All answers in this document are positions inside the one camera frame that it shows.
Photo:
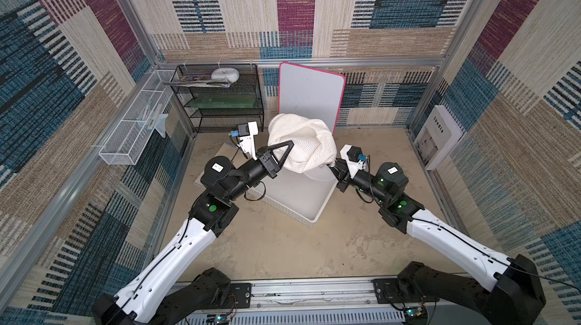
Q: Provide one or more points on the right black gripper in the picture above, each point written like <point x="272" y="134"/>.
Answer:
<point x="338" y="169"/>

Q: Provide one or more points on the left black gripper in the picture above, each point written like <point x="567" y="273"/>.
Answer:
<point x="270" y="165"/>

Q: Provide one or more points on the white mesh laundry bag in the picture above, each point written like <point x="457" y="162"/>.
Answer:
<point x="314" y="144"/>

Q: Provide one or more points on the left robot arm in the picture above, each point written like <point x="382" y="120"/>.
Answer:
<point x="148" y="299"/>

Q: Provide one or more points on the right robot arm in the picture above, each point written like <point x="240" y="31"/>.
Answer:
<point x="502" y="289"/>

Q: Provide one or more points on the white perforated plastic basket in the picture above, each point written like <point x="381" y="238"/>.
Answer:
<point x="303" y="197"/>

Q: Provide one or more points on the pink framed whiteboard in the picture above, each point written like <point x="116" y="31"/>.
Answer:
<point x="311" y="93"/>

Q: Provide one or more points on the black mesh shelf rack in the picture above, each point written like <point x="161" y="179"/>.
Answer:
<point x="221" y="120"/>

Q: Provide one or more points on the white round object on shelf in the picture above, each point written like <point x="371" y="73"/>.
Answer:
<point x="225" y="75"/>

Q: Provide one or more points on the green board in shelf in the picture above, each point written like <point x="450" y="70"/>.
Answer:
<point x="223" y="101"/>

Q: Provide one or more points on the magazines on shelf top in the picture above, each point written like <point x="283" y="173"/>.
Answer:
<point x="196" y="80"/>

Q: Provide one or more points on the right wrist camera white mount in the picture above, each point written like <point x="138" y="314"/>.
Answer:
<point x="355" y="159"/>

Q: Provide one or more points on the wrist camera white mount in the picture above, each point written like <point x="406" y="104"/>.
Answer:
<point x="243" y="137"/>
<point x="355" y="159"/>

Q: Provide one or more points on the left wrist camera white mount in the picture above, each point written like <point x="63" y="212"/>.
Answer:
<point x="243" y="137"/>

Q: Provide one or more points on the white Inedia wall calendar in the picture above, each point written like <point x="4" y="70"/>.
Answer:
<point x="437" y="137"/>

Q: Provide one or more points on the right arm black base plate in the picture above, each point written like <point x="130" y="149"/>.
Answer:
<point x="389" y="290"/>

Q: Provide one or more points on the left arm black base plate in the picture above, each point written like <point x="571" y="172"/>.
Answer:
<point x="236" y="295"/>

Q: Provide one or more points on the white wire wall basket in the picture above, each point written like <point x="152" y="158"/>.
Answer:
<point x="144" y="116"/>

